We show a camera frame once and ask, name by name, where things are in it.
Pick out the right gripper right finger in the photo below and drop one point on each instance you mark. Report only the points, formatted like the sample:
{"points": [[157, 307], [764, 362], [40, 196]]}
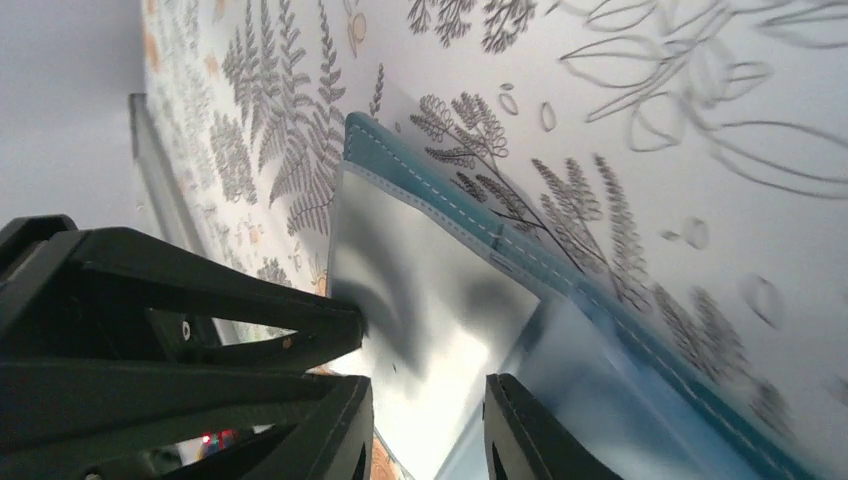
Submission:
{"points": [[523, 440]]}

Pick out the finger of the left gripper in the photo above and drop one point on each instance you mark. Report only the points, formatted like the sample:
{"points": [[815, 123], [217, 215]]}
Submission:
{"points": [[116, 293]]}

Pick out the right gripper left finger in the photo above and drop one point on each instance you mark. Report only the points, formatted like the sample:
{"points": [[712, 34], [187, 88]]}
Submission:
{"points": [[65, 419]]}

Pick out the teal card holder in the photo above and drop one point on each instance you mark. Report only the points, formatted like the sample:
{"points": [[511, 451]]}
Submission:
{"points": [[452, 294]]}

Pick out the floral patterned table mat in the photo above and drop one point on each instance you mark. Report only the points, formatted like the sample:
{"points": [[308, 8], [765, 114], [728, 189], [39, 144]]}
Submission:
{"points": [[691, 156]]}

